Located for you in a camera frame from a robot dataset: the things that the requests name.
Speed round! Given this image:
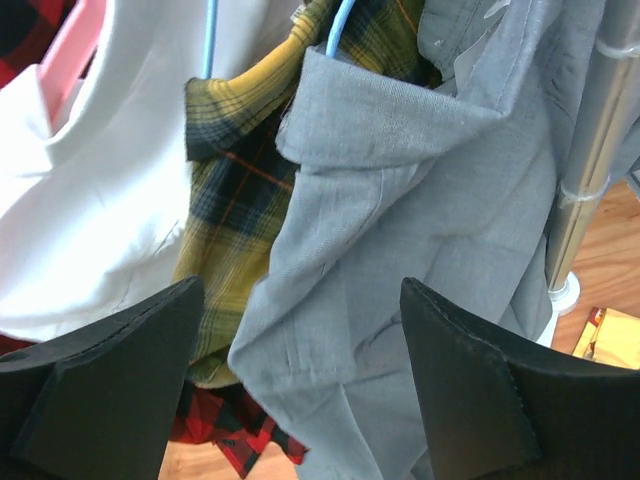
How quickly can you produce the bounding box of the blue wire hanger of grey shirt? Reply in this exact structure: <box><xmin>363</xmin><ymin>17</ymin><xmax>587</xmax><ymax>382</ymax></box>
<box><xmin>325</xmin><ymin>0</ymin><xmax>355</xmax><ymax>58</ymax></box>

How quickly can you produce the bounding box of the yellow plaid flannel shirt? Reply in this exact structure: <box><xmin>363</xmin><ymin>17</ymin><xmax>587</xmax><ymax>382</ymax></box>
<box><xmin>174</xmin><ymin>1</ymin><xmax>447</xmax><ymax>394</ymax></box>

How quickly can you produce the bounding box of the pink plastic hanger right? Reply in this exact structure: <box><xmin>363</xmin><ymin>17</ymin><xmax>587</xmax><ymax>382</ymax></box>
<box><xmin>37</xmin><ymin>0</ymin><xmax>108</xmax><ymax>125</ymax></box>

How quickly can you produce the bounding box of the blue wire hanger with plaid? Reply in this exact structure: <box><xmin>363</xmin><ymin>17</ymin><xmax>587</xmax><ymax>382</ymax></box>
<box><xmin>202</xmin><ymin>0</ymin><xmax>217</xmax><ymax>78</ymax></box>

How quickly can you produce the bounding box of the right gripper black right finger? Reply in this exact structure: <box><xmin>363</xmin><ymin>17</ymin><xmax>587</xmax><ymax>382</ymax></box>
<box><xmin>400</xmin><ymin>278</ymin><xmax>639</xmax><ymax>479</ymax></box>

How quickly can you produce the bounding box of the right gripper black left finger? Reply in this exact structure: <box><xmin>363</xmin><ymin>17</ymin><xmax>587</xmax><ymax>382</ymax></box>
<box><xmin>1</xmin><ymin>277</ymin><xmax>204</xmax><ymax>480</ymax></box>

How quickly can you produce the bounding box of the grey button-up shirt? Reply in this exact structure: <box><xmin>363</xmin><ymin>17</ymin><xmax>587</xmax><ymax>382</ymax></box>
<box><xmin>229</xmin><ymin>1</ymin><xmax>605</xmax><ymax>479</ymax></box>

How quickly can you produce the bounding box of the red black plaid shirt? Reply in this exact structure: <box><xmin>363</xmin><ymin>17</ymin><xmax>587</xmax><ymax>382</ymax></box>
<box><xmin>1</xmin><ymin>1</ymin><xmax>307</xmax><ymax>479</ymax></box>

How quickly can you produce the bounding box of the metal clothes rack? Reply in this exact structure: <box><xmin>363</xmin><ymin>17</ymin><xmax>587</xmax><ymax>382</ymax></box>
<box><xmin>537</xmin><ymin>39</ymin><xmax>639</xmax><ymax>347</ymax></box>

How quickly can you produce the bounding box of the white shirt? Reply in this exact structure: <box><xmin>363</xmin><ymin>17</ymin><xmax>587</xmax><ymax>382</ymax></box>
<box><xmin>1</xmin><ymin>1</ymin><xmax>296</xmax><ymax>343</ymax></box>

